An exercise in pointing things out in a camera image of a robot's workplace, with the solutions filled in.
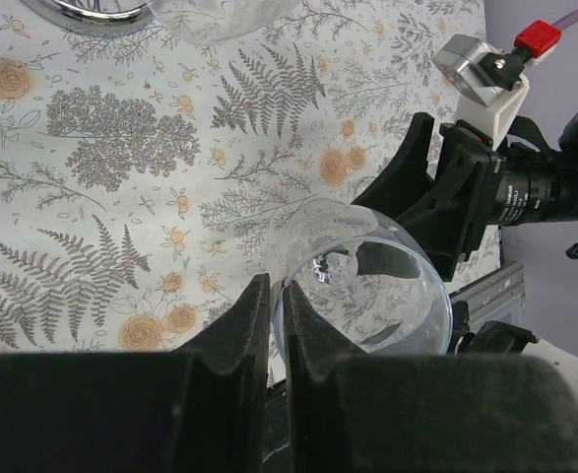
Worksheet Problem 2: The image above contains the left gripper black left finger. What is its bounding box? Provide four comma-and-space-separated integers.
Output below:
0, 274, 270, 472

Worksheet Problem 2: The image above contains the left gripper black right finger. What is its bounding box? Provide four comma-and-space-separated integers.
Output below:
284, 283, 578, 472

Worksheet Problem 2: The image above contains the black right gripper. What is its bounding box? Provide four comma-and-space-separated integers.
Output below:
352, 112, 578, 281

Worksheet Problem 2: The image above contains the clear wine glass back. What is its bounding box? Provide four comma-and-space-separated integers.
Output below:
268, 199, 453, 359

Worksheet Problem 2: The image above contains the clear wine glass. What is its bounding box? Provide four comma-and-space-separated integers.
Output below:
268, 199, 453, 359
147, 0, 300, 46

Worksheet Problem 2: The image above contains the chrome wine glass rack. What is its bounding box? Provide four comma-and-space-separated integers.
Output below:
22, 0, 154, 37

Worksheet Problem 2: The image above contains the floral table cloth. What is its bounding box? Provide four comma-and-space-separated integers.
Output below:
0, 1, 485, 351

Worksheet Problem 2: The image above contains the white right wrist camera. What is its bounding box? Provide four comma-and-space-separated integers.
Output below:
432, 20, 562, 149

